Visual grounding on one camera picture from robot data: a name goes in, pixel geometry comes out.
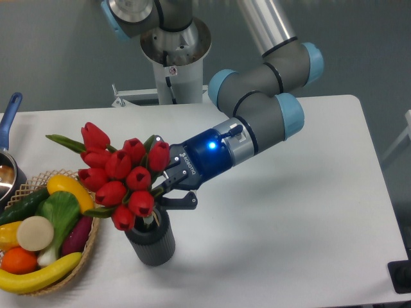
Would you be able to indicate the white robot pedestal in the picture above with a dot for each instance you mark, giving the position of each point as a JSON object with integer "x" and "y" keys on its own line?
{"x": 174, "y": 85}

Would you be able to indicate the green bok choy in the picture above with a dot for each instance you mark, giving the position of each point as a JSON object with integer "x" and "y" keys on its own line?
{"x": 62, "y": 210}

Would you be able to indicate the white furniture frame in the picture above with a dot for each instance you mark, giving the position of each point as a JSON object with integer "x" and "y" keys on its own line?
{"x": 400, "y": 143}

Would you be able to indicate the purple sweet potato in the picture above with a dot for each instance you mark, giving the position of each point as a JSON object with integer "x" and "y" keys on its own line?
{"x": 76, "y": 240}

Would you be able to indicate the yellow bell pepper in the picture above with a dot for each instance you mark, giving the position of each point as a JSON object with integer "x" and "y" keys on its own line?
{"x": 8, "y": 235}

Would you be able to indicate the black device at table edge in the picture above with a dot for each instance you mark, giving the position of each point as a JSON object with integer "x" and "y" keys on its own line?
{"x": 400, "y": 276}

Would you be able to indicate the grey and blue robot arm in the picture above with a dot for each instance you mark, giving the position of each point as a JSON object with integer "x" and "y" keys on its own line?
{"x": 261, "y": 111}

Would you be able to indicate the red tulip bouquet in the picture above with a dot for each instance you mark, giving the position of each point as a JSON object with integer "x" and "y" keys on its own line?
{"x": 121, "y": 180}

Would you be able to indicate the woven wicker basket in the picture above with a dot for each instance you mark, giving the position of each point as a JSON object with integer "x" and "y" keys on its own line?
{"x": 35, "y": 183}

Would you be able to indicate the yellow banana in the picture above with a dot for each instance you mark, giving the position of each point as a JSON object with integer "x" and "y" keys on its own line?
{"x": 37, "y": 280}

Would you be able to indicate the beige round disc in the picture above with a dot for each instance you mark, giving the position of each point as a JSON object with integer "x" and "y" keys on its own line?
{"x": 35, "y": 233}

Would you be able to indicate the blue handled saucepan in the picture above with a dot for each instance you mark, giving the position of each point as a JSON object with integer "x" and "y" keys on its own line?
{"x": 12, "y": 177}

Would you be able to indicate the yellow squash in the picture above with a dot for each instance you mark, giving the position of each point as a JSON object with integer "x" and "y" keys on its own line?
{"x": 68, "y": 184}

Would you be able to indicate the orange fruit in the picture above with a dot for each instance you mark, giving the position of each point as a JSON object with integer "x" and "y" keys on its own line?
{"x": 19, "y": 261}

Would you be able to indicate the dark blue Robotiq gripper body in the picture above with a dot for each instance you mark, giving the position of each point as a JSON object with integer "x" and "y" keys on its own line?
{"x": 197, "y": 160}

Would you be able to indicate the dark grey ribbed vase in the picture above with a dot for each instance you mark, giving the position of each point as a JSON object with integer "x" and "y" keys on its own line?
{"x": 156, "y": 245}

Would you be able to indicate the green cucumber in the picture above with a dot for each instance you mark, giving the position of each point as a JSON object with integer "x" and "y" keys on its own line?
{"x": 25, "y": 207}

